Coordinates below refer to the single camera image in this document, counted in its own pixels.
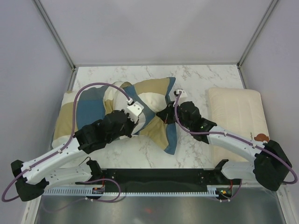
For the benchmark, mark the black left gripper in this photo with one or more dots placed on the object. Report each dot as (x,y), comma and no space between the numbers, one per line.
(132,125)

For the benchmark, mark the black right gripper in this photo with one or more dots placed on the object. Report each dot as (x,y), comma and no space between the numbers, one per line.
(166,115)

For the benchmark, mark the blue beige checkered pillowcase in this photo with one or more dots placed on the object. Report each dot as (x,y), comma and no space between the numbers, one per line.
(95,102)

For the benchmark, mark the white pillow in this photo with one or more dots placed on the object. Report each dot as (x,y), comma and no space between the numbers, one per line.
(118,98)

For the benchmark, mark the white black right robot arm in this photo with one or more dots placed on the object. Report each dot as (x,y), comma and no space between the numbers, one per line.
(265,162)

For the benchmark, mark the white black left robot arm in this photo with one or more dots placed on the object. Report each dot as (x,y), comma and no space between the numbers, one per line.
(34,177)

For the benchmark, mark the cream pillow with bear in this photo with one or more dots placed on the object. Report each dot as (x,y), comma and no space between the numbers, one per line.
(238,110)

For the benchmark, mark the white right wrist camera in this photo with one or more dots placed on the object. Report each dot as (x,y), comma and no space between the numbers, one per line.
(180,93)

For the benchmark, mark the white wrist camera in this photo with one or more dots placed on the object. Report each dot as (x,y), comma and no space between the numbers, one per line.
(133,110)
(180,93)

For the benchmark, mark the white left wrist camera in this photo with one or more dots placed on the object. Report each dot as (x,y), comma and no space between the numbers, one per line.
(133,110)

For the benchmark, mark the white slotted cable duct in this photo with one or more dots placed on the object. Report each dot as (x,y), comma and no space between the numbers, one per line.
(92,191)

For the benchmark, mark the aluminium right frame post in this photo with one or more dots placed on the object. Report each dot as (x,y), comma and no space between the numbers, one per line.
(266,16)

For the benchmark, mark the aluminium frame post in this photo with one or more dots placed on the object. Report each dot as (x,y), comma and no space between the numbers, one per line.
(47,21)
(266,16)

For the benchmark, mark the aluminium left frame post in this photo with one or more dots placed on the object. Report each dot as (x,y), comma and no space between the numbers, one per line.
(47,21)

